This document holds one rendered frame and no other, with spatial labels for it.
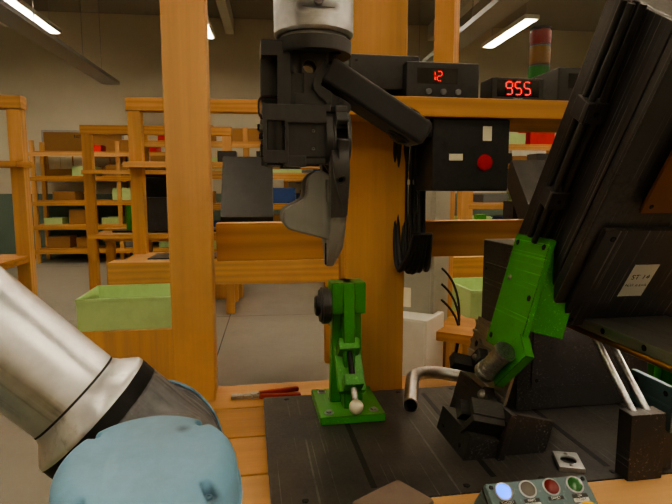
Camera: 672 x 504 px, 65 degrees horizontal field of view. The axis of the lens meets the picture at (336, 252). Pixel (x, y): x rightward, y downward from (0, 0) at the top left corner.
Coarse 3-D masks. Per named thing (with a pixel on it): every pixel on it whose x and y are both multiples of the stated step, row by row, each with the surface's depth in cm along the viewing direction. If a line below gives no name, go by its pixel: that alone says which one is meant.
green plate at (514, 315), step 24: (528, 240) 94; (552, 240) 87; (528, 264) 92; (552, 264) 89; (504, 288) 98; (528, 288) 90; (552, 288) 90; (504, 312) 96; (528, 312) 88; (552, 312) 90; (504, 336) 94; (528, 336) 89; (552, 336) 91
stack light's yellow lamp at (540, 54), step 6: (534, 48) 125; (540, 48) 124; (546, 48) 124; (528, 54) 128; (534, 54) 125; (540, 54) 125; (546, 54) 125; (528, 60) 127; (534, 60) 125; (540, 60) 125; (546, 60) 125; (528, 66) 127
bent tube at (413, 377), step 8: (416, 368) 127; (424, 368) 127; (432, 368) 128; (440, 368) 129; (448, 368) 129; (408, 376) 122; (416, 376) 122; (424, 376) 127; (432, 376) 128; (440, 376) 128; (448, 376) 128; (456, 376) 127; (408, 384) 116; (416, 384) 117; (408, 392) 112; (416, 392) 113; (408, 400) 114; (416, 400) 109; (408, 408) 110; (416, 408) 108
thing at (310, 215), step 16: (320, 176) 50; (320, 192) 50; (288, 208) 49; (304, 208) 50; (320, 208) 50; (288, 224) 50; (304, 224) 50; (320, 224) 50; (336, 224) 50; (336, 240) 50; (336, 256) 52
